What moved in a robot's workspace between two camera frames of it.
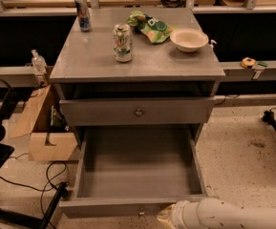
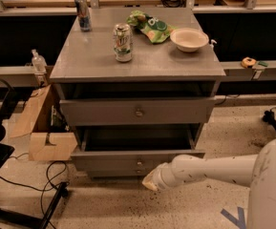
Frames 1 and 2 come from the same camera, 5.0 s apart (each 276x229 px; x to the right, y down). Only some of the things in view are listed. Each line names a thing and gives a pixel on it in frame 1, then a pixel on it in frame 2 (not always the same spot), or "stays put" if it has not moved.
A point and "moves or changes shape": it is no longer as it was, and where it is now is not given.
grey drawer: x=135 y=171 moves or changes shape
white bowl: x=188 y=39 stays put
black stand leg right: x=269 y=116 stays put
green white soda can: x=122 y=40 stays put
